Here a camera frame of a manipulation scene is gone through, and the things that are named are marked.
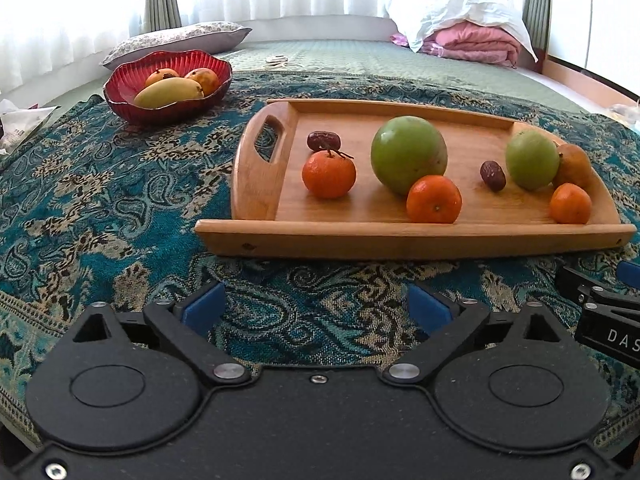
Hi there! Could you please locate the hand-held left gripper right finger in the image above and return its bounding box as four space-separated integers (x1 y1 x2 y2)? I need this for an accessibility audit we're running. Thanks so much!
381 283 572 387

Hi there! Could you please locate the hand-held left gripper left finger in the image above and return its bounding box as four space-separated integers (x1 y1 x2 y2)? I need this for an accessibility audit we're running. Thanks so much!
71 281 252 388

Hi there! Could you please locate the orange tangerine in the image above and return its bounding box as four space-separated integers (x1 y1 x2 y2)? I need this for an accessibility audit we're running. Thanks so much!
549 183 593 225
406 175 463 224
301 149 357 199

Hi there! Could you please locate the brown pear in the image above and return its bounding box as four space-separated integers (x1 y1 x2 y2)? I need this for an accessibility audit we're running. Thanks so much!
552 143 595 190

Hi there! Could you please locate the small green round fruit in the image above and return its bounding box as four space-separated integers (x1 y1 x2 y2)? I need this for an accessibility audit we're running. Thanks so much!
505 130 561 192

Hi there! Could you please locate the dark red date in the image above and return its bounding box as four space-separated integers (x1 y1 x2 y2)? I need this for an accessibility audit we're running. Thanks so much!
480 160 507 193
306 131 342 153

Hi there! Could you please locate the wooden tray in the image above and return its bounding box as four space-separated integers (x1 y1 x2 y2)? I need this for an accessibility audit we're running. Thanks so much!
194 99 637 261

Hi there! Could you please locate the large green round fruit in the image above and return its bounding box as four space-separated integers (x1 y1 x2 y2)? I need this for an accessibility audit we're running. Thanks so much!
370 115 448 197

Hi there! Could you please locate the teal paisley blanket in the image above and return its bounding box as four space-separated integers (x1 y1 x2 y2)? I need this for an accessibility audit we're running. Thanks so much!
0 70 640 453

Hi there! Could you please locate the clear plastic packet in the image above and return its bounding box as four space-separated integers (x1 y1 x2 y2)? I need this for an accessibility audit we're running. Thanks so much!
610 102 640 133

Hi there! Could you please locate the red scalloped bowl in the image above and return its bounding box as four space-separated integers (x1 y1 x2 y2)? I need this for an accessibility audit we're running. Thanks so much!
103 50 234 127

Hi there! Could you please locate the yellow mango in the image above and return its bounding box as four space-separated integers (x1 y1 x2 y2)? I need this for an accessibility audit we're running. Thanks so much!
133 78 206 110

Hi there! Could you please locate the large orange-red fruit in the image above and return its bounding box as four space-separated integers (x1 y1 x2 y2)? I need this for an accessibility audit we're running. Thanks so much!
184 67 221 96

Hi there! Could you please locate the small orange-red fruit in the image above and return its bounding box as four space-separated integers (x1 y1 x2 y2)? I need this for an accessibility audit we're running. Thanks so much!
145 68 180 88

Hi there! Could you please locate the white plastic bag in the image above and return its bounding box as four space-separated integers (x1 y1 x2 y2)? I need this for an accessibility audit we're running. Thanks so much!
0 99 61 161

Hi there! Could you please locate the green quilted bedspread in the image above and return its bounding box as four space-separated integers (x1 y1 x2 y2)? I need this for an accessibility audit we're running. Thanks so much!
30 40 591 116

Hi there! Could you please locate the white wardrobe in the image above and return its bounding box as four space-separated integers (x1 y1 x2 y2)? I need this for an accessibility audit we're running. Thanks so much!
547 0 640 101

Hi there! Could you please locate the pink folded blanket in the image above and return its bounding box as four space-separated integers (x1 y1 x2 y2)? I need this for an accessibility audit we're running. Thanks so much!
390 22 521 68

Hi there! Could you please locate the floral pillow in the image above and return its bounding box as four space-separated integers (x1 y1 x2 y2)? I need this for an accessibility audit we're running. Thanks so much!
100 21 253 68

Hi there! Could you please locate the white and pink bedding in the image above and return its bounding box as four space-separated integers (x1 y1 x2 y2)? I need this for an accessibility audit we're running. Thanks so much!
385 0 538 63

